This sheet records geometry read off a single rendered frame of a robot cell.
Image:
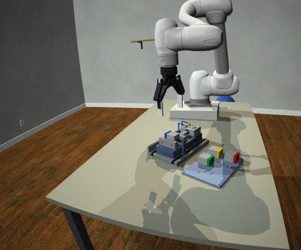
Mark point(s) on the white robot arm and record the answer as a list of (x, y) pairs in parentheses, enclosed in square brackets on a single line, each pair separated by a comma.
[(199, 36)]

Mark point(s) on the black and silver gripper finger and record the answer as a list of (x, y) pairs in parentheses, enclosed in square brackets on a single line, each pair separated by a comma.
[(159, 94), (178, 86)]

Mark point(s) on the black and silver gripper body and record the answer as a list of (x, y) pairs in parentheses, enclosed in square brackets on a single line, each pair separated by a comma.
[(168, 73)]

